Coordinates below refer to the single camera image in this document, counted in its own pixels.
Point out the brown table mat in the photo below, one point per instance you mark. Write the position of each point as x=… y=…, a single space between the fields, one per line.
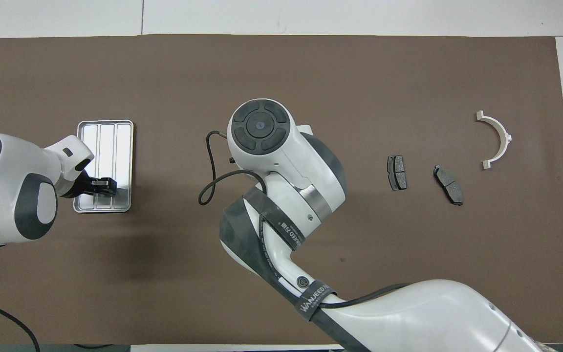
x=408 y=254

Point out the white curved plastic bracket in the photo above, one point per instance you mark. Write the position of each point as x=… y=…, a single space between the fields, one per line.
x=505 y=139

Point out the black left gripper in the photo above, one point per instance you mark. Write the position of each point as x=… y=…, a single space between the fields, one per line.
x=80 y=186

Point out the dark grey curved brake pad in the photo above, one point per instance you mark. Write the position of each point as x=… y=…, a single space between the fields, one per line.
x=448 y=185

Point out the silver metal tray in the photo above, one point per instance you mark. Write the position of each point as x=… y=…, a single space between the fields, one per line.
x=108 y=146

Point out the dark grey rectangular brake pad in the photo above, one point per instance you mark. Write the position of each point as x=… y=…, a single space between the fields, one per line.
x=397 y=173

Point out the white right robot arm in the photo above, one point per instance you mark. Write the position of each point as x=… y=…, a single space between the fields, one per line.
x=286 y=161

